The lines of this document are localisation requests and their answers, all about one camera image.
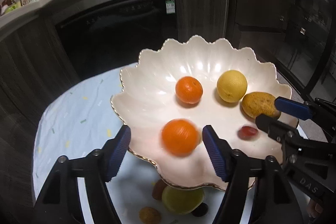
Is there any green apple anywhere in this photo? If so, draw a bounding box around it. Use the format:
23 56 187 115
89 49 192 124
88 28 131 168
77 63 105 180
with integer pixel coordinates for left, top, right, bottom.
161 184 205 215

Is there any green plastic container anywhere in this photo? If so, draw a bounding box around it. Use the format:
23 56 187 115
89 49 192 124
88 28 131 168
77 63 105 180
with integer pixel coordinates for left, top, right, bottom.
3 3 22 14

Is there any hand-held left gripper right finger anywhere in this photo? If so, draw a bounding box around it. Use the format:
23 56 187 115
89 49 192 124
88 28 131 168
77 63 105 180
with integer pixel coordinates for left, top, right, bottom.
202 124 307 224

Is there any dark red jujube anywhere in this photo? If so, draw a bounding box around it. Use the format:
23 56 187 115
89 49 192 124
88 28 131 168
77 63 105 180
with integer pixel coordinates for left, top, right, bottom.
152 178 169 200

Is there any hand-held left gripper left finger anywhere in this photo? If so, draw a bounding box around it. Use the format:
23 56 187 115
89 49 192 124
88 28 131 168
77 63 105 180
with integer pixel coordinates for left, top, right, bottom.
34 124 132 224

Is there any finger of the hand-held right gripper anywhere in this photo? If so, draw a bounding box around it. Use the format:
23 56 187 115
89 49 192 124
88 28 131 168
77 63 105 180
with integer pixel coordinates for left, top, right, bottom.
255 113 298 144
274 96 315 121

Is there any built-in black oven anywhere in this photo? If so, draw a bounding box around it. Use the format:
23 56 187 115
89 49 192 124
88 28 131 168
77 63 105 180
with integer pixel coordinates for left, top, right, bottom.
49 0 177 78

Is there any light blue patterned tablecloth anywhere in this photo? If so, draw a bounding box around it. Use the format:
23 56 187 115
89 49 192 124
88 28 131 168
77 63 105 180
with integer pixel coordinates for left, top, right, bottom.
32 63 263 224

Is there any yellow lemon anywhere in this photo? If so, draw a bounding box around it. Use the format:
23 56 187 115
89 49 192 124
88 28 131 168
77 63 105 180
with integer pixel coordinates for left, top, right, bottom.
217 70 248 103

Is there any speckled yellow-brown fruit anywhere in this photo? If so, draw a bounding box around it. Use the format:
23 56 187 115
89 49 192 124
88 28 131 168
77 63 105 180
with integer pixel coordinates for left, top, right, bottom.
242 92 282 120

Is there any orange mandarin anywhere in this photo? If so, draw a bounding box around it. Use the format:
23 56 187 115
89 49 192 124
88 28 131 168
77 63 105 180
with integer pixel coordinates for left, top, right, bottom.
175 76 203 105
161 119 200 157

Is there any small dark plum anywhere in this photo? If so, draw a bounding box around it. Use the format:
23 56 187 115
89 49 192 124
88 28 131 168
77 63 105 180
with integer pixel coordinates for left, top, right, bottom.
191 202 209 217

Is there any person's right hand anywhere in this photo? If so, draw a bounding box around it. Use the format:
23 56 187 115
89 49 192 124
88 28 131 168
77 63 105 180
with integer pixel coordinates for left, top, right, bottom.
306 198 324 218

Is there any small brown longan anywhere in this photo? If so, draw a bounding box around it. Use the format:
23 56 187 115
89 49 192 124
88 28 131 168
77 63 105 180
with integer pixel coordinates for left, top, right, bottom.
138 207 161 224

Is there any white scalloped ceramic bowl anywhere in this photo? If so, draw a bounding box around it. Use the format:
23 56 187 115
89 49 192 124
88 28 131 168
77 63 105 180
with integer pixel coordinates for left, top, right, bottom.
110 35 293 192

